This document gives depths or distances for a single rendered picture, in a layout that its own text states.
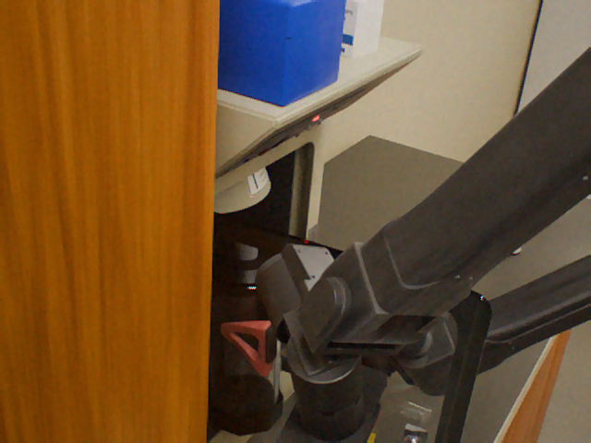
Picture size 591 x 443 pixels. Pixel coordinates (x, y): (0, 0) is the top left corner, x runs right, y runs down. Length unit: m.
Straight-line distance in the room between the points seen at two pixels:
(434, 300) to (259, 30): 0.28
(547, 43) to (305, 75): 3.16
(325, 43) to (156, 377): 0.35
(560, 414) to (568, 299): 2.00
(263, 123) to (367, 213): 1.11
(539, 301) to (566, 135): 0.43
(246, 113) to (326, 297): 0.20
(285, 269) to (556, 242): 1.22
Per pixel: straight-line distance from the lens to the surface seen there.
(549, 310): 0.84
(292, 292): 0.62
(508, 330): 0.84
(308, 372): 0.58
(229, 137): 0.69
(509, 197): 0.45
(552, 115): 0.44
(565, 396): 2.91
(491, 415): 1.26
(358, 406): 0.64
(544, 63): 3.83
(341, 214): 1.74
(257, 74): 0.68
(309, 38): 0.69
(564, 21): 3.78
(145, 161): 0.65
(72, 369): 0.85
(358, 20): 0.83
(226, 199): 0.90
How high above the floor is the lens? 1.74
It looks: 28 degrees down
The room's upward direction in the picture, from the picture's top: 5 degrees clockwise
